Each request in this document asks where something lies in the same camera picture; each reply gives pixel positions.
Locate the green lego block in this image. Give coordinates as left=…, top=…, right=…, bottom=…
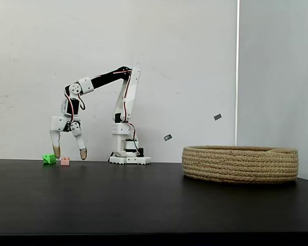
left=42, top=153, right=57, bottom=165

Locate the white vertical corner strip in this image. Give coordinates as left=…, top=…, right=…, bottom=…
left=235, top=0, right=241, bottom=147

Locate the red servo cable loop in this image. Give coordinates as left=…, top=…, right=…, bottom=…
left=64, top=92, right=87, bottom=124

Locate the red black servo cable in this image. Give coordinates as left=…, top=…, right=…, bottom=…
left=122, top=74, right=140, bottom=156

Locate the woven rope basket tray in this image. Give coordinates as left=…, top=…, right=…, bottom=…
left=182, top=145, right=299, bottom=184

